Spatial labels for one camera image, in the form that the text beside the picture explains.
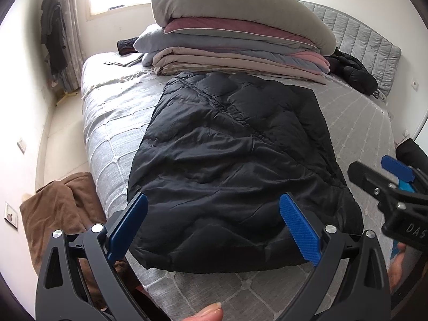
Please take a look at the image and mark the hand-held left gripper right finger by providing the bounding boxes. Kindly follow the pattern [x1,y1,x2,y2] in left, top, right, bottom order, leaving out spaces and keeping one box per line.
[279,192,392,321]

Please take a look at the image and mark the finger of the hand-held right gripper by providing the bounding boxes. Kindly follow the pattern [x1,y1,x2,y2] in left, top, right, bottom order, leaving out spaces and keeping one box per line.
[347,161,400,208]
[381,155,428,193]

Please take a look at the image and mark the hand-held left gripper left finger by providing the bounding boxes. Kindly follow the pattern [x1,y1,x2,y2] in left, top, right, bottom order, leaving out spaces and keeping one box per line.
[35,192,149,321]

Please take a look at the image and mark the black puffer jacket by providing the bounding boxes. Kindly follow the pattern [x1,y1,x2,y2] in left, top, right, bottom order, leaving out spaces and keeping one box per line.
[127,72,365,273]

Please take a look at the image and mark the dark hanging clothes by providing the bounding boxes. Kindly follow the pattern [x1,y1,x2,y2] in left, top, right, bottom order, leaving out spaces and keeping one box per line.
[40,0,69,76]

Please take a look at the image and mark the person's right hand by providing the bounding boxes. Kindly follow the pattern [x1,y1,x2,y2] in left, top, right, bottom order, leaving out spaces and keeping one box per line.
[388,242,410,291]

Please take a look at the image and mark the person's left hand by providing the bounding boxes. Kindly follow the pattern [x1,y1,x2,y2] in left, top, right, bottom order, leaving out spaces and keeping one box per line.
[182,303,224,321]

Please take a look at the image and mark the dark cloth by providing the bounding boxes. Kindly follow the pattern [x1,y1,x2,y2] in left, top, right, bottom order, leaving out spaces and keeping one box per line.
[396,139,428,174]

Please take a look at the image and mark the brown blanket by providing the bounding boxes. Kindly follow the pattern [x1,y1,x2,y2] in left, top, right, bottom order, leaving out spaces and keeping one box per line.
[19,172,141,308]

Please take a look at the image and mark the bed with grey bedspread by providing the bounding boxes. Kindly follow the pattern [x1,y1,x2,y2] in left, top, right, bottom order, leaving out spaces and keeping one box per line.
[81,52,397,321]

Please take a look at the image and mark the crumpled black jacket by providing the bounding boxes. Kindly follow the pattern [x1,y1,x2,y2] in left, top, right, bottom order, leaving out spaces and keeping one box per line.
[326,47,378,96]

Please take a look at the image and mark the pink folded blanket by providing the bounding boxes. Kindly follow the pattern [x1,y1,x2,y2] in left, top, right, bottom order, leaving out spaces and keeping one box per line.
[291,50,330,71]

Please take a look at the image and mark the grey quilted headboard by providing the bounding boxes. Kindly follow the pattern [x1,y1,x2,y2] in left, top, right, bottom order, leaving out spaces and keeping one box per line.
[297,0,402,101]

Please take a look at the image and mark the wooden coat rack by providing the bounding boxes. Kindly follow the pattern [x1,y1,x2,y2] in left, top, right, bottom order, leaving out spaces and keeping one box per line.
[48,0,81,108]

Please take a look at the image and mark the dark knitted garment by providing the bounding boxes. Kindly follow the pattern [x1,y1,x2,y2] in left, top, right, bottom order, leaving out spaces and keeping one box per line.
[117,37,141,57]

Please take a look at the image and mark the beige folded blanket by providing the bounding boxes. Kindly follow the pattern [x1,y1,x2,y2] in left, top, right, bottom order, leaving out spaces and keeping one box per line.
[142,47,330,86]

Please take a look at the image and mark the stack of folded blankets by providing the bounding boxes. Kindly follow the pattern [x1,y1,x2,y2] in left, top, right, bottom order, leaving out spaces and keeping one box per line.
[134,25,330,74]

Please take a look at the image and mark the patterned curtain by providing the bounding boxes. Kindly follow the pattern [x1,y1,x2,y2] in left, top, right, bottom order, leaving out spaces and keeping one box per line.
[55,0,84,91]

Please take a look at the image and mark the maroon folded blanket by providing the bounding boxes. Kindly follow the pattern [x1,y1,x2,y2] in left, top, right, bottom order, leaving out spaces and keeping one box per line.
[164,17,322,49]

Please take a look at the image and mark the grey pillow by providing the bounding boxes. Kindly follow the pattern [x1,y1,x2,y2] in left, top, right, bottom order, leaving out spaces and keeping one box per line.
[150,0,337,54]

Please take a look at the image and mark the white wall switch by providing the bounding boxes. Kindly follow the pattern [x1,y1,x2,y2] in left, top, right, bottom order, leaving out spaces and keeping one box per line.
[4,202,19,230]

